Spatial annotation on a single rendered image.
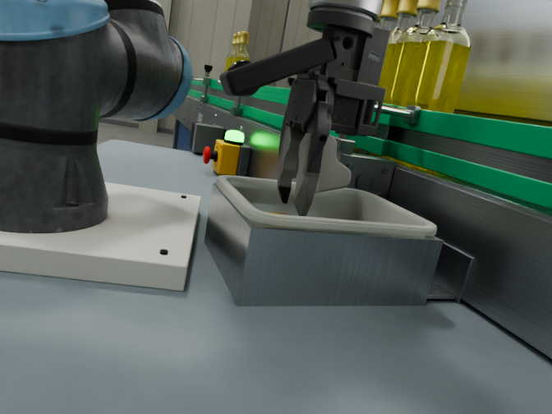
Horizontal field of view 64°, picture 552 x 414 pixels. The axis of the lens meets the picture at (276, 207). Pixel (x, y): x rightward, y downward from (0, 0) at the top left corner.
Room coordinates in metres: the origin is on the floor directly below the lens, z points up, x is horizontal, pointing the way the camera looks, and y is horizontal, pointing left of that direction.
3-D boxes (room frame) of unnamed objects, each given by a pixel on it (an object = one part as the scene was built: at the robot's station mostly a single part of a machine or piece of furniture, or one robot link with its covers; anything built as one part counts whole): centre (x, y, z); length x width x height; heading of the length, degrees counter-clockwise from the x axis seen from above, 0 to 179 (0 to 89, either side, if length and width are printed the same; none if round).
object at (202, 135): (1.28, 0.23, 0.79); 0.08 x 0.08 x 0.08; 22
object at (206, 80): (1.61, 0.35, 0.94); 0.07 x 0.04 x 0.13; 112
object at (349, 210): (0.50, -0.05, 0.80); 0.22 x 0.17 x 0.09; 112
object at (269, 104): (1.48, 0.25, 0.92); 1.75 x 0.01 x 0.08; 22
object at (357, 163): (0.65, -0.12, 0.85); 0.09 x 0.04 x 0.07; 112
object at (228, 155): (1.02, 0.13, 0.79); 0.07 x 0.07 x 0.07; 22
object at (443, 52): (0.72, -0.21, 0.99); 0.06 x 0.06 x 0.21; 23
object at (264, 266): (0.51, -0.08, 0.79); 0.27 x 0.17 x 0.08; 112
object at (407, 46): (0.77, -0.18, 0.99); 0.06 x 0.06 x 0.21; 22
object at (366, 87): (0.50, -0.04, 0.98); 0.09 x 0.08 x 0.12; 111
